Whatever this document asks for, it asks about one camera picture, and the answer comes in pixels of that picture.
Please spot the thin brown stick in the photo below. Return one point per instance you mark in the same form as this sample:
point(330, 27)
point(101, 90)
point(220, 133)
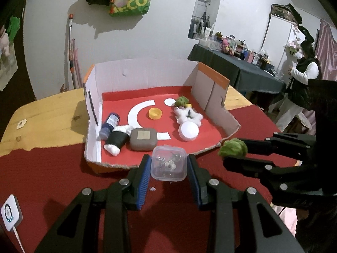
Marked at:
point(77, 68)

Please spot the pole with red tip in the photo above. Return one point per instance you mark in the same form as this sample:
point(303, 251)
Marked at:
point(71, 47)

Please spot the wall mirror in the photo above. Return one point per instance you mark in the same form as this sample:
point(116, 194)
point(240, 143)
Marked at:
point(208, 10)

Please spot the white square device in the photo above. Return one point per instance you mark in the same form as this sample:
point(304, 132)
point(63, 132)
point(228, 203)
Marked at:
point(11, 213)

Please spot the red knitted mat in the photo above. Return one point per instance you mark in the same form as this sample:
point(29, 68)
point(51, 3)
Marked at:
point(52, 176)

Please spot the orange cardboard box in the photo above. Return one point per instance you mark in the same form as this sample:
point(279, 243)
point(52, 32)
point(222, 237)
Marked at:
point(210, 89)

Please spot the pink plush toy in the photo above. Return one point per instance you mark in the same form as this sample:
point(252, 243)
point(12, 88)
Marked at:
point(4, 42)

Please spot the row of bottles and boxes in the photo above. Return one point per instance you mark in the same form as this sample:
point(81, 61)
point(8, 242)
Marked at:
point(250, 55)

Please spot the clear plastic box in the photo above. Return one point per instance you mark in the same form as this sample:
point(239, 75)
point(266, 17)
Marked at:
point(168, 163)

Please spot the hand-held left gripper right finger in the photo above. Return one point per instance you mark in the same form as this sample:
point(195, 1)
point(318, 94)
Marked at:
point(194, 183)

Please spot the pink doll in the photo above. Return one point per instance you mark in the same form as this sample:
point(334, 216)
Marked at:
point(227, 47)

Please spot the black white roll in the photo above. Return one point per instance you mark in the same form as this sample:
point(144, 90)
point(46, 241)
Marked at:
point(117, 138)

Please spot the dark brown door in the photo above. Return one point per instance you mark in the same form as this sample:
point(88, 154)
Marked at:
point(25, 71)

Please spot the green plush toy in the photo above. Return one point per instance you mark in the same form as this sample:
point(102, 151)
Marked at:
point(13, 27)

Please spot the pink curtain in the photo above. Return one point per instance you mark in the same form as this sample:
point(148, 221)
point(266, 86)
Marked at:
point(327, 50)

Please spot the cluttered dark side table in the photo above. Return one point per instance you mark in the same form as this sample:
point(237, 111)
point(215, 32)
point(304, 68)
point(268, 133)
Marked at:
point(237, 76)

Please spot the brown rounded case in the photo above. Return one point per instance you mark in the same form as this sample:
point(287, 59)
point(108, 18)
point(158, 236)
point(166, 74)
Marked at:
point(143, 142)

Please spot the dark patterned box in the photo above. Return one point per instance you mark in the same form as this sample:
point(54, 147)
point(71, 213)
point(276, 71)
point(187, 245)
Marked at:
point(285, 11)

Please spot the white fluffy star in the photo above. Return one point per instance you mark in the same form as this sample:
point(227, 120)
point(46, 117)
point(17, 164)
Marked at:
point(181, 117)

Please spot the round tin white lid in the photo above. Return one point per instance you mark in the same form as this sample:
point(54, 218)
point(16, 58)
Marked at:
point(188, 131)

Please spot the white hexagon sticker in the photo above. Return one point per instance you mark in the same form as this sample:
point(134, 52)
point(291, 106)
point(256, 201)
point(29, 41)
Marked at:
point(21, 124)

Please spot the yellow bottle cap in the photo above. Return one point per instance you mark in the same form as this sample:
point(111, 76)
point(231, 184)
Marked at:
point(154, 113)

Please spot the pink cloth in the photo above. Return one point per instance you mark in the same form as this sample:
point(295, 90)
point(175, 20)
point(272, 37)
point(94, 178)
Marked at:
point(288, 220)

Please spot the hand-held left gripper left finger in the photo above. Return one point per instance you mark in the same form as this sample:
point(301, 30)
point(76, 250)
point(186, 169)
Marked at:
point(143, 183)

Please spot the red paper liner sheet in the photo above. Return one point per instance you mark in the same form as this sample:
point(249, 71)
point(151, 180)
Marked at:
point(118, 102)

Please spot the beige printed pouch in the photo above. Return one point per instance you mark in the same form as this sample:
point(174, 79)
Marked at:
point(8, 73)

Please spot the green fuzzy plush ball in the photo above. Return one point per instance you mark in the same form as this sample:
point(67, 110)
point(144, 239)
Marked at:
point(182, 101)
point(233, 149)

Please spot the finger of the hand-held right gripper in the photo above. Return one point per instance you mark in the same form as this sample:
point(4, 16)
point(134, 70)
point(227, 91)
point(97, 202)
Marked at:
point(263, 147)
point(250, 164)

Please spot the dark blue ink bottle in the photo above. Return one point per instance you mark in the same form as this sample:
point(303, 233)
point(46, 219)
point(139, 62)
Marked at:
point(109, 125)

